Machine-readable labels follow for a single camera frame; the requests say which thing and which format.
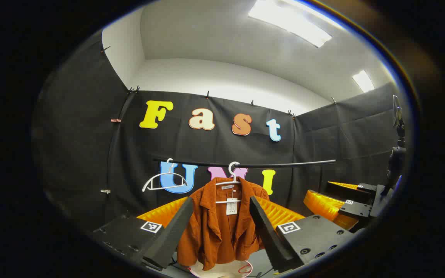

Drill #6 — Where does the orange corduroy jacket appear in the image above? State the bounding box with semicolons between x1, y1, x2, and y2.
177;177;270;271

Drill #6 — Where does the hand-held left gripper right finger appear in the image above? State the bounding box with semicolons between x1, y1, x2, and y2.
249;195;358;274

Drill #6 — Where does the small ceiling light panel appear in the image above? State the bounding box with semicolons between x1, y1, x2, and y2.
352;70;375;93

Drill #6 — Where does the white hanger with crossbar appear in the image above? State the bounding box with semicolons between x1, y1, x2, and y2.
215;161;242;204

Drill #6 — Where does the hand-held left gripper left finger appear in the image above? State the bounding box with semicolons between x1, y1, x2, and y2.
89;196;195;271

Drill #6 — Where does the white laundry hamper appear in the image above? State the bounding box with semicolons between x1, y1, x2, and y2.
188;259;254;278

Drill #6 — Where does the black clothes rack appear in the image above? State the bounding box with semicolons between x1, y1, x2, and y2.
153;158;337;169

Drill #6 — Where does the large ceiling light panel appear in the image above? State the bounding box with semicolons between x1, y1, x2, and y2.
248;0;333;49

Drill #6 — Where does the empty white plastic hanger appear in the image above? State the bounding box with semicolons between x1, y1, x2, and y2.
142;158;189;193

